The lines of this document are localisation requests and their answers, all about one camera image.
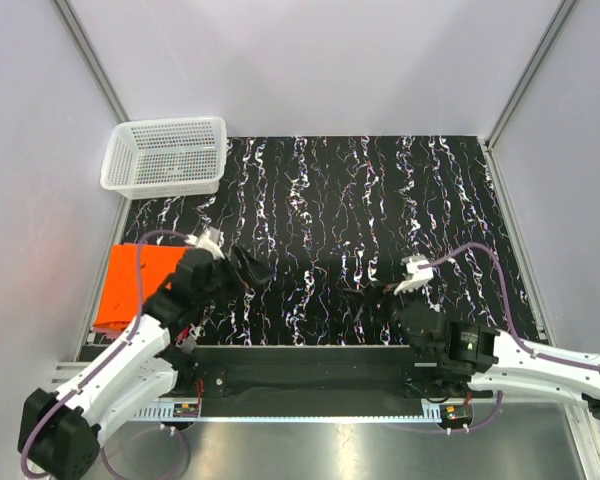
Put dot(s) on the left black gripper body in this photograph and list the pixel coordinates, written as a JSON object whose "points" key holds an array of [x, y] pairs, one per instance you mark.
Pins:
{"points": [[225, 282]]}

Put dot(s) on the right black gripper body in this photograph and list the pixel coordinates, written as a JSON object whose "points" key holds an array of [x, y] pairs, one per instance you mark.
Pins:
{"points": [[424, 355]]}

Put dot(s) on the orange t shirt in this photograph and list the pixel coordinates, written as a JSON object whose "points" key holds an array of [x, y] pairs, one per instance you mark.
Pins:
{"points": [[119, 301]]}

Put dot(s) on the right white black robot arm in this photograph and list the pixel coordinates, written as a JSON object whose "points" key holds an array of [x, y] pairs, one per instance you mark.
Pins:
{"points": [[456, 359]]}

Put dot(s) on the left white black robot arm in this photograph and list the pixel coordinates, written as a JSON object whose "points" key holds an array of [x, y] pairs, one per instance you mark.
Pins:
{"points": [[62, 431]]}

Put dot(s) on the black marbled table mat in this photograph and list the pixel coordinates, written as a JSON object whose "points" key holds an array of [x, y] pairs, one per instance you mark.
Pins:
{"points": [[329, 213]]}

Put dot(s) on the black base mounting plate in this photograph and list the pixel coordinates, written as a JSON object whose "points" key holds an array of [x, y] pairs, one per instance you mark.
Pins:
{"points": [[315, 372]]}

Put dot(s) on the white plastic perforated basket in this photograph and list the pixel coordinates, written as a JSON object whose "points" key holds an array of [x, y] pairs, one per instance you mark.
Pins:
{"points": [[162, 158]]}

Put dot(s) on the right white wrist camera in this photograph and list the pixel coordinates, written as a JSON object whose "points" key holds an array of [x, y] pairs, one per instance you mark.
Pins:
{"points": [[418, 274]]}

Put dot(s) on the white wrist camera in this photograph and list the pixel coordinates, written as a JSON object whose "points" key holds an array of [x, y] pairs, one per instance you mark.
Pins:
{"points": [[208, 240], [418, 274]]}

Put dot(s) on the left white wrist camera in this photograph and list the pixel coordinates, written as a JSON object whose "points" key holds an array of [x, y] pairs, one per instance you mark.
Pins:
{"points": [[208, 240]]}

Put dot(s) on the slotted cable duct rail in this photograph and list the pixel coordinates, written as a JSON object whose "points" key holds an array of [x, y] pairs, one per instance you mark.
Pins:
{"points": [[279, 409]]}

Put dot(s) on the left aluminium frame post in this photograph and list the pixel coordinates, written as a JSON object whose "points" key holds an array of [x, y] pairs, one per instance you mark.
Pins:
{"points": [[80, 39]]}

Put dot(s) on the aluminium frame post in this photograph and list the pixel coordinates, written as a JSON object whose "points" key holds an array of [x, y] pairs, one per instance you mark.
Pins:
{"points": [[80, 39], [551, 34]]}

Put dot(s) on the right aluminium frame post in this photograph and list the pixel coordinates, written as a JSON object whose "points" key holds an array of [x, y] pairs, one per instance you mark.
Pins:
{"points": [[551, 34]]}

